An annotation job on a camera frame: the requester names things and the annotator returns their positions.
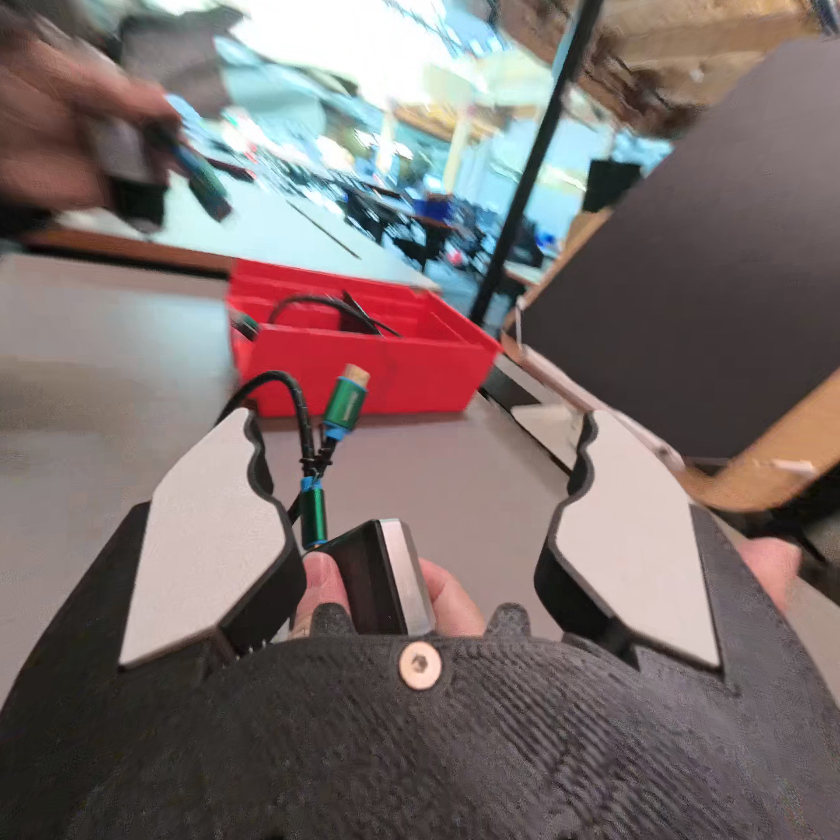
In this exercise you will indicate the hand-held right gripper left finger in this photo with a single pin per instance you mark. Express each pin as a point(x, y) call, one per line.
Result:
point(197, 544)

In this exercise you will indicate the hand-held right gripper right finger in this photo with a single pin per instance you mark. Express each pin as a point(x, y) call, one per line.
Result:
point(636, 544)

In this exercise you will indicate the grey metal hub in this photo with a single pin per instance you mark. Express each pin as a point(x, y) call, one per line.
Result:
point(407, 571)

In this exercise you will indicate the red plastic bin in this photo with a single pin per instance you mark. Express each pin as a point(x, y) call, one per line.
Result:
point(407, 374)

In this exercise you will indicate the person's left hand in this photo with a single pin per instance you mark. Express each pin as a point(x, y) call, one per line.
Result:
point(46, 118)

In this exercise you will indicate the person's right hand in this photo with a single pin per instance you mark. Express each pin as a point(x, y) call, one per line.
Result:
point(453, 604)

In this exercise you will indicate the white tablet stand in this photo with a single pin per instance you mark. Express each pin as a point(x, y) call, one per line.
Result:
point(548, 426)

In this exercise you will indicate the row of office desks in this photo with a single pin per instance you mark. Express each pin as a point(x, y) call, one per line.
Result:
point(394, 210)

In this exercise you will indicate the black panel with wooden rim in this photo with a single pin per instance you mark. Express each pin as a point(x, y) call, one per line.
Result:
point(689, 262)

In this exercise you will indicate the blue storage bin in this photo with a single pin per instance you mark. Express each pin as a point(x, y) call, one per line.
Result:
point(433, 207)

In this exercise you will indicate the black metal pole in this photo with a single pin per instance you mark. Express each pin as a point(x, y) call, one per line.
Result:
point(525, 184)

